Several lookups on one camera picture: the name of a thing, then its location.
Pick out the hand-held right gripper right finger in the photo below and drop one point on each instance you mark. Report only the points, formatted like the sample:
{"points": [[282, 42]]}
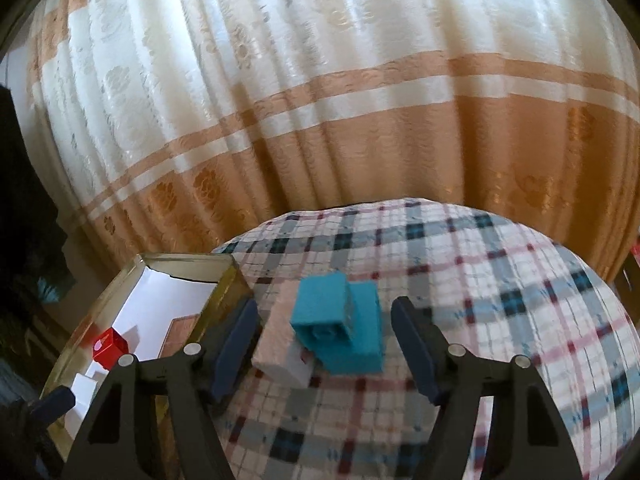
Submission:
{"points": [[415, 347]]}

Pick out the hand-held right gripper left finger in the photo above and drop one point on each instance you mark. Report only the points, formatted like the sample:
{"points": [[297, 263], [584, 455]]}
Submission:
{"points": [[235, 347]]}

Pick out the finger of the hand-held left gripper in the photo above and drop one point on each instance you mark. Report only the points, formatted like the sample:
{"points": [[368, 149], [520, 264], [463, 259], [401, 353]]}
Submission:
{"points": [[55, 403]]}

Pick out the white power adapter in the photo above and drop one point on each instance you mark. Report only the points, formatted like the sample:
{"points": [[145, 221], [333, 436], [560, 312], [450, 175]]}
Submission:
{"points": [[85, 390]]}

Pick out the pink box with white end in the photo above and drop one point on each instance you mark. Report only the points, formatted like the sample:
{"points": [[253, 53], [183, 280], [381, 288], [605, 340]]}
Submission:
{"points": [[277, 340]]}

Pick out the plain teal block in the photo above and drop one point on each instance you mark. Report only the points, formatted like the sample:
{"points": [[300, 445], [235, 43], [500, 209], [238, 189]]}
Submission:
{"points": [[365, 330]]}

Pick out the gold tin box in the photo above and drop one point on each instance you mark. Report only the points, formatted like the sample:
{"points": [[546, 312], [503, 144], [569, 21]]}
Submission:
{"points": [[225, 290]]}

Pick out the red box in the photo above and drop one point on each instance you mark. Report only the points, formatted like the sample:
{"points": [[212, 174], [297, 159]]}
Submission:
{"points": [[110, 352]]}

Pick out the teal block with round hole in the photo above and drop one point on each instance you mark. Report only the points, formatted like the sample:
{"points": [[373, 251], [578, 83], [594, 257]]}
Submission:
{"points": [[315, 300]]}

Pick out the white paper lining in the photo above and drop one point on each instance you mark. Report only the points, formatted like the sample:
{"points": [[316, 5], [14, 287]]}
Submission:
{"points": [[160, 305]]}

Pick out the plaid tablecloth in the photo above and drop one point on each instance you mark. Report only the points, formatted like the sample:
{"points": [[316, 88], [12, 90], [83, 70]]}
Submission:
{"points": [[475, 285]]}

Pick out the cream and orange floral curtain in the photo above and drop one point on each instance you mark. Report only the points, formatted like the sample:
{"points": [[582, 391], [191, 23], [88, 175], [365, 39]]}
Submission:
{"points": [[325, 85]]}

